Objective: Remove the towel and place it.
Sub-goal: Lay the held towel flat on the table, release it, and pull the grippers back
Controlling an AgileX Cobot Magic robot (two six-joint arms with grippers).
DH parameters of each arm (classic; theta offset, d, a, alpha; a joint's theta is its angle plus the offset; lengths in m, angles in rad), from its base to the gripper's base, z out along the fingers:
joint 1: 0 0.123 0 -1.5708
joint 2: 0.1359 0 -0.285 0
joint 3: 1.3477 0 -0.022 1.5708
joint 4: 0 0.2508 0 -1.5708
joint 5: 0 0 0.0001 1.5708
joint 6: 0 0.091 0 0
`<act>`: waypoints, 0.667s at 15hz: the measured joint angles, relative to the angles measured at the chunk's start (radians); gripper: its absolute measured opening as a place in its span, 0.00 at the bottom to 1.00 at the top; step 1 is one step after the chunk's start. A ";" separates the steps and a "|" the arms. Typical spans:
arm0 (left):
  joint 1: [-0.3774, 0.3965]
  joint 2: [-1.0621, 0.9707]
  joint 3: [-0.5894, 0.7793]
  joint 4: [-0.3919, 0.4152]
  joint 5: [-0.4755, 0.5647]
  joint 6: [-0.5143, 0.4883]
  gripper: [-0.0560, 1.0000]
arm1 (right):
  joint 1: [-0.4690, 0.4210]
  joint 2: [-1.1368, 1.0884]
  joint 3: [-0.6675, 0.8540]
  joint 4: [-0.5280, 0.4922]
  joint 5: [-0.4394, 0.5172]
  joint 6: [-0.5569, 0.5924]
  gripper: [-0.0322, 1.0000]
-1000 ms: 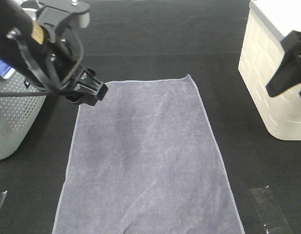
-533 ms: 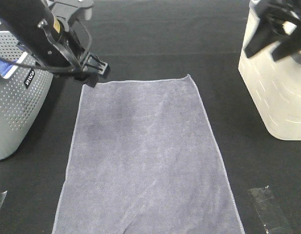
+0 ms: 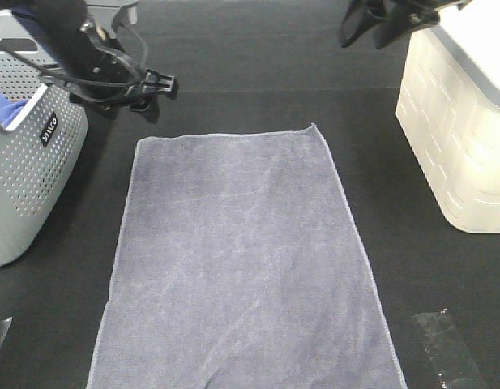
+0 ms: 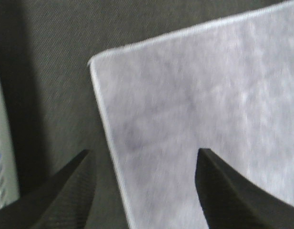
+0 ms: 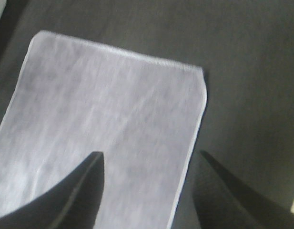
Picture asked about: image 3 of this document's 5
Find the grey microfibre towel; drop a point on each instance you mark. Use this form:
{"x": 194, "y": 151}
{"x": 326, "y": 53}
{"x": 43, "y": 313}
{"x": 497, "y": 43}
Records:
{"x": 239, "y": 265}

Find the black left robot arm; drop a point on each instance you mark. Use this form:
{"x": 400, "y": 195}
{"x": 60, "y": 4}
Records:
{"x": 60, "y": 23}

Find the blue cloth in basket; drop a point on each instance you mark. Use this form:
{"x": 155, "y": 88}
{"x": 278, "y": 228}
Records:
{"x": 9, "y": 109}

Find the black table mat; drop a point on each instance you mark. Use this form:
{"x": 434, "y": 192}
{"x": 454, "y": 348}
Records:
{"x": 245, "y": 67}

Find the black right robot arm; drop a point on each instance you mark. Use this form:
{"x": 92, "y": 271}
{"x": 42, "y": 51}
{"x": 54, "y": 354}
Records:
{"x": 427, "y": 10}

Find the right clear tape strip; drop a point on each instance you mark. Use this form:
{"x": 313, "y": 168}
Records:
{"x": 446, "y": 350}

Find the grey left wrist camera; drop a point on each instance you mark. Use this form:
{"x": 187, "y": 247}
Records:
{"x": 110, "y": 14}

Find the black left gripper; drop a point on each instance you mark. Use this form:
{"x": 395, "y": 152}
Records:
{"x": 112, "y": 79}

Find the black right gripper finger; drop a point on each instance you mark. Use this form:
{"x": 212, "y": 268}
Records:
{"x": 361, "y": 16}
{"x": 400, "y": 22}

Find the white basket with grey rim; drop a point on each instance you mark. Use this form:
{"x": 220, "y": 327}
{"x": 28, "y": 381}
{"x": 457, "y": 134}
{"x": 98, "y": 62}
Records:
{"x": 449, "y": 110}

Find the grey perforated laundry basket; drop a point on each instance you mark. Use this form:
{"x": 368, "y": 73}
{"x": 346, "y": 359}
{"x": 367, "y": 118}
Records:
{"x": 38, "y": 152}

